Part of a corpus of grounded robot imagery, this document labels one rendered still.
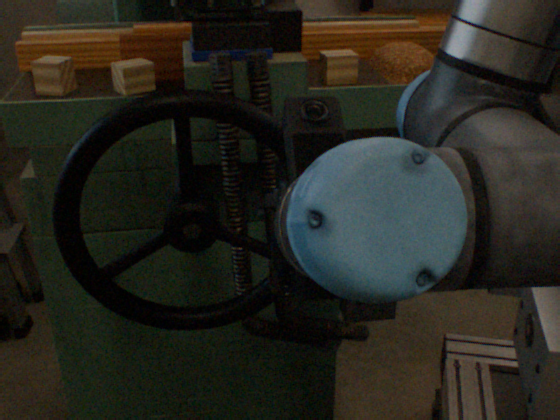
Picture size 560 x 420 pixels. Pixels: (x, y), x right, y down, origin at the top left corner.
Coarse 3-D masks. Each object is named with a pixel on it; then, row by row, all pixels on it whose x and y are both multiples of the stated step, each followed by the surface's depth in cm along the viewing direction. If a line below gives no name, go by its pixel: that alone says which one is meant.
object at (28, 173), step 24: (168, 168) 83; (216, 168) 84; (24, 192) 82; (48, 192) 82; (96, 192) 83; (120, 192) 84; (144, 192) 84; (168, 192) 85; (216, 192) 86; (48, 216) 84; (96, 216) 85; (120, 216) 85; (144, 216) 86
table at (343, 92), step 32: (32, 96) 78; (64, 96) 78; (96, 96) 78; (128, 96) 78; (320, 96) 82; (352, 96) 83; (384, 96) 83; (32, 128) 78; (64, 128) 79; (160, 128) 81; (352, 128) 85; (256, 160) 74
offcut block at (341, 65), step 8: (320, 56) 83; (328, 56) 81; (336, 56) 81; (344, 56) 81; (352, 56) 82; (320, 64) 84; (328, 64) 81; (336, 64) 81; (344, 64) 82; (352, 64) 82; (320, 72) 84; (328, 72) 82; (336, 72) 82; (344, 72) 82; (352, 72) 82; (320, 80) 84; (328, 80) 82; (336, 80) 82; (344, 80) 83; (352, 80) 83
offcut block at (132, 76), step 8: (112, 64) 79; (120, 64) 78; (128, 64) 78; (136, 64) 78; (144, 64) 78; (152, 64) 79; (112, 72) 79; (120, 72) 77; (128, 72) 77; (136, 72) 78; (144, 72) 79; (152, 72) 80; (120, 80) 78; (128, 80) 78; (136, 80) 79; (144, 80) 79; (152, 80) 80; (120, 88) 79; (128, 88) 78; (136, 88) 79; (144, 88) 80; (152, 88) 80
